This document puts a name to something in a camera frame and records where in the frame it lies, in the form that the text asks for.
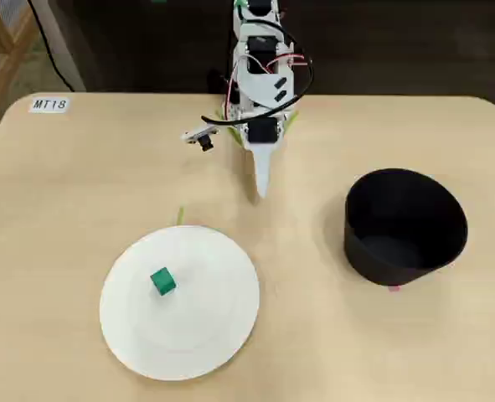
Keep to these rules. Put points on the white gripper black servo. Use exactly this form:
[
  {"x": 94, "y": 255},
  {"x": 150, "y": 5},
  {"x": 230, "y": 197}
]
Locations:
[{"x": 264, "y": 131}]

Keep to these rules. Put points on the green cube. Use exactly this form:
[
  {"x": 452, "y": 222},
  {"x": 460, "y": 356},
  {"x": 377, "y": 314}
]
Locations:
[{"x": 163, "y": 282}]

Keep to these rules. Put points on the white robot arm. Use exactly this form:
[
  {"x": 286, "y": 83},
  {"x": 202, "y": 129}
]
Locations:
[{"x": 264, "y": 84}]

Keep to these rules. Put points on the black round bin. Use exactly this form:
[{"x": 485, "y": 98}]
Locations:
[{"x": 398, "y": 272}]

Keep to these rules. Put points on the green tape strip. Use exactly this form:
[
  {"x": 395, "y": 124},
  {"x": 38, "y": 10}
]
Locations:
[
  {"x": 291, "y": 121},
  {"x": 180, "y": 215},
  {"x": 233, "y": 135}
]

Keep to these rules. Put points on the black table clamp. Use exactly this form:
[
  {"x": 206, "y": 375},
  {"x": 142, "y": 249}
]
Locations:
[{"x": 220, "y": 84}]

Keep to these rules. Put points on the white paper plate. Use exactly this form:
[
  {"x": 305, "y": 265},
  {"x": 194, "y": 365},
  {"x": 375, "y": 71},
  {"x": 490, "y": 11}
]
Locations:
[{"x": 197, "y": 318}]

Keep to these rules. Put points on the green tape band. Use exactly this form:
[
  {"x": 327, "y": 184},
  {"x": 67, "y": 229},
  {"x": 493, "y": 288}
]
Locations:
[{"x": 240, "y": 3}]

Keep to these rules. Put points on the pink tape piece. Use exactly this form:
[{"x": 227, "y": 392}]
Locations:
[{"x": 393, "y": 287}]

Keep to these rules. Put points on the white MT18 label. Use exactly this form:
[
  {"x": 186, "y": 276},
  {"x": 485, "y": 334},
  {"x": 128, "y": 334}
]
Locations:
[{"x": 49, "y": 104}]

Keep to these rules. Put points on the white pole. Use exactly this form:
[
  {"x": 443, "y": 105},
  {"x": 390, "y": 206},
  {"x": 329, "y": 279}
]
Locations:
[{"x": 58, "y": 42}]

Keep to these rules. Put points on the white perforated base plate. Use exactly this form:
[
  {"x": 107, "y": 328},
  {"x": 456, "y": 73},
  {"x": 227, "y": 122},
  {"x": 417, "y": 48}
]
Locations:
[{"x": 229, "y": 112}]

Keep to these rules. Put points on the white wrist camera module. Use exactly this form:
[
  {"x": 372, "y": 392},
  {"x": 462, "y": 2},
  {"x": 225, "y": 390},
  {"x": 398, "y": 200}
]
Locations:
[{"x": 197, "y": 135}]

